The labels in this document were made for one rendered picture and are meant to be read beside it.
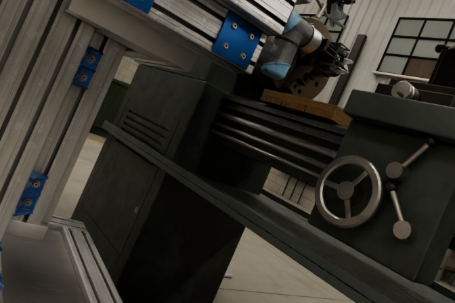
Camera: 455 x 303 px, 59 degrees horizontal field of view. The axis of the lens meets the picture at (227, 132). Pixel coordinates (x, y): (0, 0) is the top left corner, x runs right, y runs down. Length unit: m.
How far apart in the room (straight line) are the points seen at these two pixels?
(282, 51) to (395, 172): 0.50
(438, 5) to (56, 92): 9.33
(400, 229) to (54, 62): 0.73
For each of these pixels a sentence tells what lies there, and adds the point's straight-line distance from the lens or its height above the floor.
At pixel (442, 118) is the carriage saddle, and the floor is 0.90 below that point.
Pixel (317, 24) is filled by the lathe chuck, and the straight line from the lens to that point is 1.56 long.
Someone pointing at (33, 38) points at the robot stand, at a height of 0.73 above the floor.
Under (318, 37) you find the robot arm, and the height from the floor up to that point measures 1.09.
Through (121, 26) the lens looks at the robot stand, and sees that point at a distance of 0.83.
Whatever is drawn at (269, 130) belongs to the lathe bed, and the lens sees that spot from 1.27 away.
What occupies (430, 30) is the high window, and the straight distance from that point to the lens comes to 9.58.
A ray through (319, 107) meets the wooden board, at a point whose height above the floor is 0.89.
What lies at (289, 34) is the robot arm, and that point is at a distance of 1.20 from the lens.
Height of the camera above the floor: 0.70
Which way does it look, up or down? 1 degrees up
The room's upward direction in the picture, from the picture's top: 24 degrees clockwise
